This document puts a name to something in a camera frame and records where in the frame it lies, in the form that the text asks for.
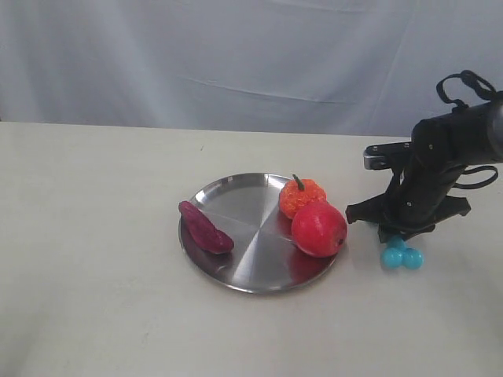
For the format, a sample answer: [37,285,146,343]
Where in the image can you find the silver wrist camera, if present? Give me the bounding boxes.
[363,142,411,170]

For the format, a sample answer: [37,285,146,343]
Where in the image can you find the small orange pumpkin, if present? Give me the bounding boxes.
[279,174,327,220]

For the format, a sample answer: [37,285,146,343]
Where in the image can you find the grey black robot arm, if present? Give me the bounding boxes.
[345,101,502,243]

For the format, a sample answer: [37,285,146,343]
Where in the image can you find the white fabric backdrop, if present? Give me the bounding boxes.
[1,1,502,136]

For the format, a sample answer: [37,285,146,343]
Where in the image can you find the black cable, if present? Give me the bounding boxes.
[436,70,503,189]

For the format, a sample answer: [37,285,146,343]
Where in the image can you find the teal toy bone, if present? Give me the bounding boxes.
[380,236,424,270]

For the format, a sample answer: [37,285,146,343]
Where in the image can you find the round stainless steel plate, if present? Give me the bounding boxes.
[178,173,336,295]

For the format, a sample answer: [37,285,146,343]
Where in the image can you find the red apple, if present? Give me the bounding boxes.
[292,202,348,258]

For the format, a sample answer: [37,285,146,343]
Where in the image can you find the purple sweet potato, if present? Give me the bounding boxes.
[178,201,234,254]

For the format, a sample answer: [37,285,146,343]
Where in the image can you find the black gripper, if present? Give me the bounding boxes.
[345,104,491,242]

